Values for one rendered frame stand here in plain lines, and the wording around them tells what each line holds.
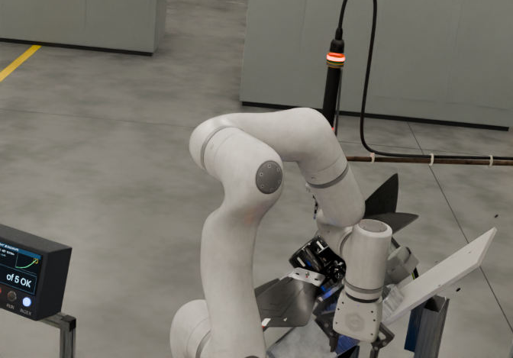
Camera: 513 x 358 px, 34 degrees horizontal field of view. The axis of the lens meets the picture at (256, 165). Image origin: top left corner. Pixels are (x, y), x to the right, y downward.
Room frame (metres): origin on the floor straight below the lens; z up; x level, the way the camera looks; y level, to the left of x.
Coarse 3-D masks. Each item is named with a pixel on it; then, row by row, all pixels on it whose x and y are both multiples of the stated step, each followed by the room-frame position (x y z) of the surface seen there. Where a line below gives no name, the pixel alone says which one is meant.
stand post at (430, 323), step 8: (432, 296) 2.07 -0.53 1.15; (432, 304) 2.03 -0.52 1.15; (440, 304) 2.03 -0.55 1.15; (424, 312) 2.00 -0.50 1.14; (432, 312) 1.99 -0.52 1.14; (440, 312) 2.01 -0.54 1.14; (424, 320) 2.00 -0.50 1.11; (432, 320) 1.99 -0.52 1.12; (440, 320) 2.04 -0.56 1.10; (424, 328) 2.00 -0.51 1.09; (432, 328) 1.99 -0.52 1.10; (424, 336) 2.00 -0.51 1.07; (432, 336) 1.99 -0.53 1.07; (416, 344) 2.00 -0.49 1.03; (424, 344) 2.00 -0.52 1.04; (432, 344) 1.99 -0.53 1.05; (416, 352) 2.00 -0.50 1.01; (424, 352) 1.99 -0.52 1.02; (432, 352) 2.01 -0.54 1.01
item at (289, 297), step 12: (276, 288) 1.98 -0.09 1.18; (288, 288) 1.98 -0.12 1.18; (300, 288) 1.98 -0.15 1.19; (312, 288) 1.98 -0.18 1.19; (264, 300) 1.93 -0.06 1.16; (276, 300) 1.92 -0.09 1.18; (288, 300) 1.92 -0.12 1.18; (300, 300) 1.92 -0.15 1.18; (312, 300) 1.92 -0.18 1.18; (264, 312) 1.87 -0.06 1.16; (276, 312) 1.86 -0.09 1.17; (288, 312) 1.86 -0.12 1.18; (300, 312) 1.85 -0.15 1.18; (276, 324) 1.80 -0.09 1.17; (288, 324) 1.79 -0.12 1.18; (300, 324) 1.79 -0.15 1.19
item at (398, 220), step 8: (368, 216) 1.91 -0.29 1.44; (376, 216) 1.93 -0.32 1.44; (384, 216) 1.95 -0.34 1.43; (392, 216) 1.96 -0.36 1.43; (400, 216) 1.98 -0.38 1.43; (408, 216) 1.99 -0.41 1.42; (416, 216) 2.00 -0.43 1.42; (392, 224) 2.00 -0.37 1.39; (400, 224) 2.01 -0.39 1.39; (392, 232) 2.03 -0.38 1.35
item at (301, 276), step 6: (294, 270) 2.07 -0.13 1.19; (300, 270) 2.07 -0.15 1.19; (306, 270) 2.07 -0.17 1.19; (294, 276) 2.04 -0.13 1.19; (300, 276) 2.04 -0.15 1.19; (312, 276) 2.05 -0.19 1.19; (318, 276) 2.05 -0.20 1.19; (324, 276) 2.05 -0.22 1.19; (312, 282) 2.02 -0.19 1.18; (318, 282) 2.02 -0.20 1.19
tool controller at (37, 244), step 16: (0, 224) 2.08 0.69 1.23; (0, 240) 1.96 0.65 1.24; (16, 240) 1.95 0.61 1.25; (32, 240) 1.98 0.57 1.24; (48, 240) 2.01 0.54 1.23; (0, 256) 1.95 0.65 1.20; (16, 256) 1.93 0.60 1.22; (32, 256) 1.91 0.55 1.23; (48, 256) 1.90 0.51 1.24; (64, 256) 1.97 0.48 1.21; (16, 272) 1.92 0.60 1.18; (32, 272) 1.90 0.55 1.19; (48, 272) 1.90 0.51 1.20; (64, 272) 1.97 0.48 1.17; (16, 288) 1.90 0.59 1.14; (32, 288) 1.89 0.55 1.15; (48, 288) 1.90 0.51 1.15; (64, 288) 1.97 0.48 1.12; (0, 304) 1.91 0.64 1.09; (16, 304) 1.89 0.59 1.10; (32, 304) 1.88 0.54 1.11; (48, 304) 1.91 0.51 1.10
